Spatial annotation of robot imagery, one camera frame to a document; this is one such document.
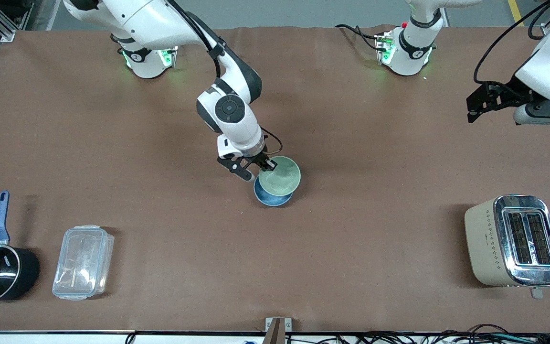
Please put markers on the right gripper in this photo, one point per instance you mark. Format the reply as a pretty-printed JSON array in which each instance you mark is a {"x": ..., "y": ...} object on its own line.
[{"x": 257, "y": 159}]

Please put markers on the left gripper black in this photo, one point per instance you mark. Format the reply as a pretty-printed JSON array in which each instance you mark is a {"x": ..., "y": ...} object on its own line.
[{"x": 509, "y": 91}]

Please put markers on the green bowl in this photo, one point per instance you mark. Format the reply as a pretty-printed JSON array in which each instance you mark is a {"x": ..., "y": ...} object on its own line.
[{"x": 282, "y": 179}]

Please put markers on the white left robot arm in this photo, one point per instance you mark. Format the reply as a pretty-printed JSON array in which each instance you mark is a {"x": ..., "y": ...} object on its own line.
[{"x": 549, "y": 67}]

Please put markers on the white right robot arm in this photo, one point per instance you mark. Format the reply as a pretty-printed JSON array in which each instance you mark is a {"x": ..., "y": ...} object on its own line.
[{"x": 227, "y": 110}]

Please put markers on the blue bowl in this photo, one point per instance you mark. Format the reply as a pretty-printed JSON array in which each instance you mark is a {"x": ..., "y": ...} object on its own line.
[{"x": 270, "y": 198}]

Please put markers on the cream and chrome toaster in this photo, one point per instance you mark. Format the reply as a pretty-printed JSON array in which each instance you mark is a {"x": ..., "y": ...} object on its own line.
[{"x": 490, "y": 243}]

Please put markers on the clear plastic food container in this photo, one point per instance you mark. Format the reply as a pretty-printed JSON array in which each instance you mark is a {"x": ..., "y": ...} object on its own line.
[{"x": 81, "y": 263}]

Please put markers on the metal table clamp bracket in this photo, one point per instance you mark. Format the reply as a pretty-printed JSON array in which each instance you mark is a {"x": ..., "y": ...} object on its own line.
[{"x": 278, "y": 329}]

